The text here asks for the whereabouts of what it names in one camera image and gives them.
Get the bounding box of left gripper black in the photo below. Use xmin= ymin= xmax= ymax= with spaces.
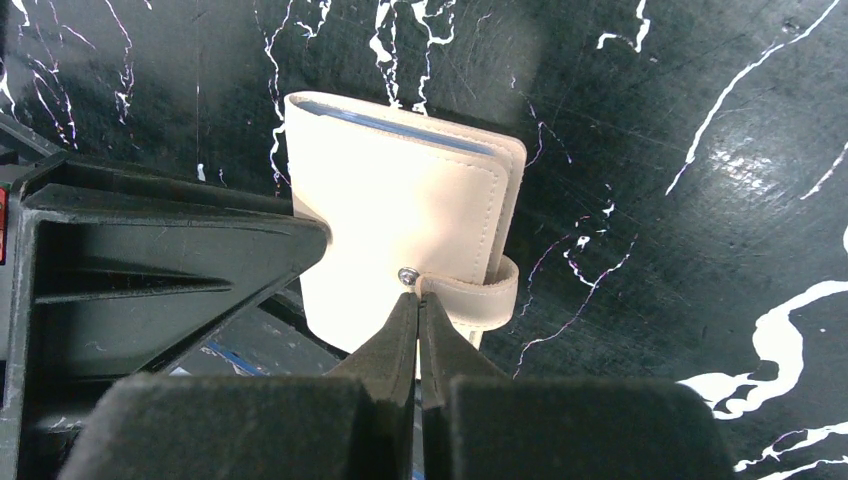
xmin=1 ymin=113 xmax=328 ymax=479

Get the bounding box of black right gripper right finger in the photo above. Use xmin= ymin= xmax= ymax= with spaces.
xmin=419 ymin=293 xmax=509 ymax=408

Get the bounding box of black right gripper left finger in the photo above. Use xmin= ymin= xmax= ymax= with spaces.
xmin=327 ymin=293 xmax=419 ymax=406

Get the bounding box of tan card holder with sleeves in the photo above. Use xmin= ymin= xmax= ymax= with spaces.
xmin=284 ymin=91 xmax=527 ymax=352

